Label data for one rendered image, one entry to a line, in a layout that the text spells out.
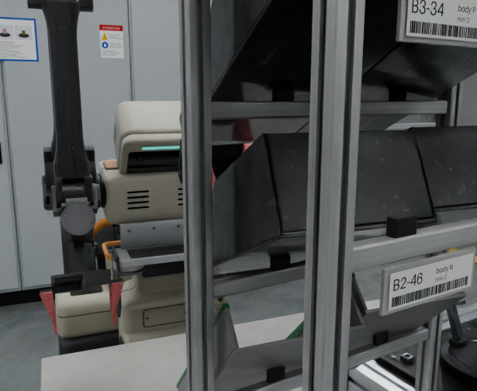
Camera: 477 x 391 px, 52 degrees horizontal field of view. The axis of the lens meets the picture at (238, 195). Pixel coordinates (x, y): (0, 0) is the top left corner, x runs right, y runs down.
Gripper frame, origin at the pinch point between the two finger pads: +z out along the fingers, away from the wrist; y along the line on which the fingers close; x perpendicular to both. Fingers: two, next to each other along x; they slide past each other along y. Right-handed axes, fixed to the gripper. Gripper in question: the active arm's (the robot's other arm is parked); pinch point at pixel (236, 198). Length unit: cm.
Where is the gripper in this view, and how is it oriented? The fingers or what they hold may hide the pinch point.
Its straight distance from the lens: 58.5
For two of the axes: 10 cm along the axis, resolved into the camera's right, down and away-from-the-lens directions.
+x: -1.2, 7.8, 6.1
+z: 3.0, 6.2, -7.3
